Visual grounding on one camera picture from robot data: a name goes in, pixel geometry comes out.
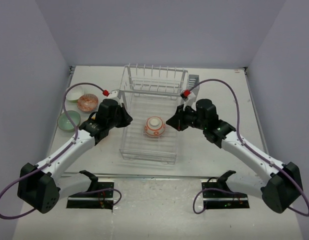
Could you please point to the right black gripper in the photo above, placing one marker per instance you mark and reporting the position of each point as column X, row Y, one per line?
column 177, row 121

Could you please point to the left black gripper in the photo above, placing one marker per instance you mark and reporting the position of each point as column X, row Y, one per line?
column 127, row 118

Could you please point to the orange white upturned bowl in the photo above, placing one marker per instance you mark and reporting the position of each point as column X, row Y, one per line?
column 154, row 126

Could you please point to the blue zigzag patterned bowl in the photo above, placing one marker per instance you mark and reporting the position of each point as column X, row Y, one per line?
column 87, row 103

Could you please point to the mint green bowl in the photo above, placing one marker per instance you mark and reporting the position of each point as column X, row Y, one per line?
column 65, row 124

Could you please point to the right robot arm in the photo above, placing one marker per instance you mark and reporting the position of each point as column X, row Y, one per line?
column 277, row 184

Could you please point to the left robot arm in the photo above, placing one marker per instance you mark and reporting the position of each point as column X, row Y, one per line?
column 42, row 185

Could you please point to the grey cutlery holder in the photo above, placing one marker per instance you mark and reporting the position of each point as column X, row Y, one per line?
column 193, row 80

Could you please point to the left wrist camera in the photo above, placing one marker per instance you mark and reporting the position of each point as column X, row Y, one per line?
column 114, row 94

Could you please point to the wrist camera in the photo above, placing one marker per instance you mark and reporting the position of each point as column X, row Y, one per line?
column 114, row 94
column 188, row 98

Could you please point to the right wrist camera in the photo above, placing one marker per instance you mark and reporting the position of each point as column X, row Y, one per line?
column 188, row 98

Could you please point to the white wire dish rack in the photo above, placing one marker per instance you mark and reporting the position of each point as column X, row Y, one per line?
column 151, row 91

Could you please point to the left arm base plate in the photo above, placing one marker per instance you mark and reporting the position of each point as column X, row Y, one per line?
column 98, row 201

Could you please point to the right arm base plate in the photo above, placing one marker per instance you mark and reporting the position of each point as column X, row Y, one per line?
column 216, row 200

